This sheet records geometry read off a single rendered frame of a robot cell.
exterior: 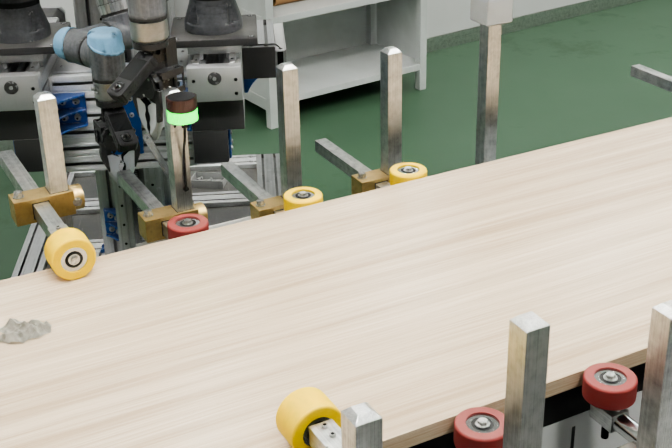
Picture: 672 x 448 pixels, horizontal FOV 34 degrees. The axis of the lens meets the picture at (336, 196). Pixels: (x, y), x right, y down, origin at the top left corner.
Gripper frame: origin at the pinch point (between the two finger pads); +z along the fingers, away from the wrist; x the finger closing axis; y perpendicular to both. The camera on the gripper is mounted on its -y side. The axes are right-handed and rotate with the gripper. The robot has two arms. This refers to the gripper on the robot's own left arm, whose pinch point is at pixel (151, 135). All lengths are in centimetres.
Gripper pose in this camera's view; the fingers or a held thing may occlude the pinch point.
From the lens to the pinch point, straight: 233.5
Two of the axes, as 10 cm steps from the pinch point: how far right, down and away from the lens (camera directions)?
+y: 6.7, -3.3, 6.6
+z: 0.3, 9.1, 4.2
